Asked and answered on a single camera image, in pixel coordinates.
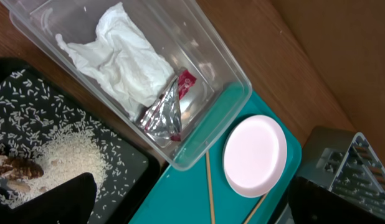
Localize rice and food scraps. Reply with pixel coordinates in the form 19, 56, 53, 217
0, 68, 140, 220

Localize pink round plate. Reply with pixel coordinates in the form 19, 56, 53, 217
222, 115, 287, 198

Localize wooden chopstick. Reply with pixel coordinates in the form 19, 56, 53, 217
206, 151, 216, 224
243, 194, 268, 224

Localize left wooden chopstick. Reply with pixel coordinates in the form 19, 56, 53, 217
206, 151, 216, 224

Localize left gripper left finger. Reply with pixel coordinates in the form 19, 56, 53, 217
0, 172, 97, 224

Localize red silver foil wrapper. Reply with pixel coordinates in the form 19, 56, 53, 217
136, 69, 197, 141

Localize grey plastic dish rack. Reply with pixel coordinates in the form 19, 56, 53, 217
273, 126, 385, 224

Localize black plastic tray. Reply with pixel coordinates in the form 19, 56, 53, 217
0, 58, 160, 224

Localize right wooden chopstick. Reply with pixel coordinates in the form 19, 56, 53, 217
243, 194, 268, 224

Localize clear plastic waste bin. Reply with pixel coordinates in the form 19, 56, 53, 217
2, 0, 252, 170

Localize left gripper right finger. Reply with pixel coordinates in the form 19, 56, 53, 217
288, 177, 385, 224

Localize white napkin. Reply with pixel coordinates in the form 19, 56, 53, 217
55, 2, 174, 121

